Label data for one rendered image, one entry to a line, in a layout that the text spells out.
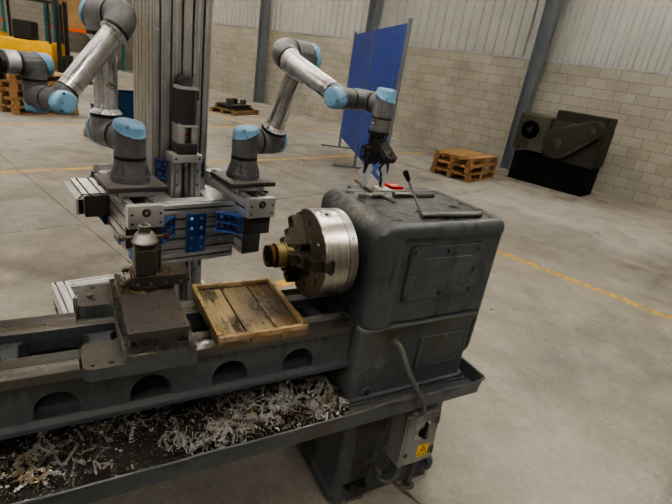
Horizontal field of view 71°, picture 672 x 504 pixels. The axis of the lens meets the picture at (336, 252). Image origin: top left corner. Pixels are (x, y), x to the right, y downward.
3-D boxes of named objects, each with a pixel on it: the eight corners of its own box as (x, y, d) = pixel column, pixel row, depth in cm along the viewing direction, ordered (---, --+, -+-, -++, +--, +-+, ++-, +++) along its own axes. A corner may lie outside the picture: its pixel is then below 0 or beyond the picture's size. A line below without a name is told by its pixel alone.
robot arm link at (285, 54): (263, 29, 183) (343, 86, 160) (284, 33, 190) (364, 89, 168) (255, 58, 189) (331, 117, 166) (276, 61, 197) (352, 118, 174)
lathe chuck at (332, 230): (302, 262, 188) (319, 192, 172) (336, 313, 166) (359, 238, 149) (281, 264, 183) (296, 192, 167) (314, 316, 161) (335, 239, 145)
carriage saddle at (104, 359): (168, 288, 170) (168, 274, 168) (199, 363, 134) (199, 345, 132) (74, 297, 156) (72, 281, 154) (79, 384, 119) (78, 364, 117)
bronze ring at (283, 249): (287, 237, 164) (262, 238, 159) (298, 246, 156) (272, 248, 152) (285, 261, 167) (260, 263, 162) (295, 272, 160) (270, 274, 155)
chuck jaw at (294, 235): (308, 245, 168) (304, 213, 170) (314, 242, 164) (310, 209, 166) (280, 247, 163) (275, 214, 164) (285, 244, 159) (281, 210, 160)
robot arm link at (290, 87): (245, 144, 221) (285, 31, 190) (270, 144, 232) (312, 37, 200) (258, 159, 216) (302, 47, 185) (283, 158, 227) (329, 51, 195)
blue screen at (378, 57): (320, 144, 1034) (336, 28, 947) (356, 149, 1047) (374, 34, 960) (350, 197, 658) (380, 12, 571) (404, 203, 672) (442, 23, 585)
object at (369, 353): (383, 404, 261) (416, 263, 229) (439, 469, 224) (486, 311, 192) (284, 430, 232) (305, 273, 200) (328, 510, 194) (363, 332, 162)
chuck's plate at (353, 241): (310, 261, 189) (327, 192, 173) (345, 312, 167) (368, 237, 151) (302, 262, 188) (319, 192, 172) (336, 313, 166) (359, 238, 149)
